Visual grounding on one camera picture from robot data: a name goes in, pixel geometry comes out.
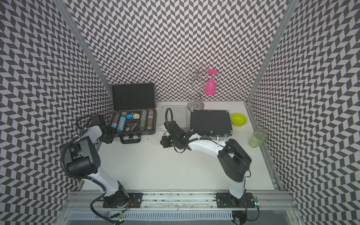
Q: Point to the lime green bowl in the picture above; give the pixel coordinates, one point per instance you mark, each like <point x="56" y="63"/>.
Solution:
<point x="238" y="119"/>

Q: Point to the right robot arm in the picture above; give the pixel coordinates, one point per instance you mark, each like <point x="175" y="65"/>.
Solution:
<point x="234" y="160"/>

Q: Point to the pink wine glass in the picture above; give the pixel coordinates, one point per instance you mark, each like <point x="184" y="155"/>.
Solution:
<point x="210" y="88"/>

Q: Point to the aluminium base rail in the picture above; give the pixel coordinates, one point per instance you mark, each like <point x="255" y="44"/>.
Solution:
<point x="183" y="200"/>

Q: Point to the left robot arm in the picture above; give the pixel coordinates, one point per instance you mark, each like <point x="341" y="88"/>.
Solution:
<point x="80" y="160"/>

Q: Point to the small silver poker case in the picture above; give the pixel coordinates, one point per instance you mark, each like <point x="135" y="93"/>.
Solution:
<point x="179" y="116"/>

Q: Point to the chrome wire glass rack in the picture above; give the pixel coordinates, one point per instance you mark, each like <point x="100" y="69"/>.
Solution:
<point x="196" y="74"/>

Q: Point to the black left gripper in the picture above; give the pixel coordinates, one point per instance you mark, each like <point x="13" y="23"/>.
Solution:
<point x="108" y="140"/>

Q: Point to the large black poker case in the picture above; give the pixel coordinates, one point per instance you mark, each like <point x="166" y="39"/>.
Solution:
<point x="133" y="103"/>

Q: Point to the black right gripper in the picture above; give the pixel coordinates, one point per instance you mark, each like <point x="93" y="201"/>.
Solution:
<point x="165" y="145"/>

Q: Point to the black red triangle plaque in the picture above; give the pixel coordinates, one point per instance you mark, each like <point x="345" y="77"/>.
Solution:
<point x="131" y="126"/>

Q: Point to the green translucent cup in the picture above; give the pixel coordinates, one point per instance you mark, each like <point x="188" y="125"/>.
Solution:
<point x="259" y="136"/>

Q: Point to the black carbon poker case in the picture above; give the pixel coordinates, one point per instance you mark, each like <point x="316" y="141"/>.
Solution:
<point x="211" y="123"/>

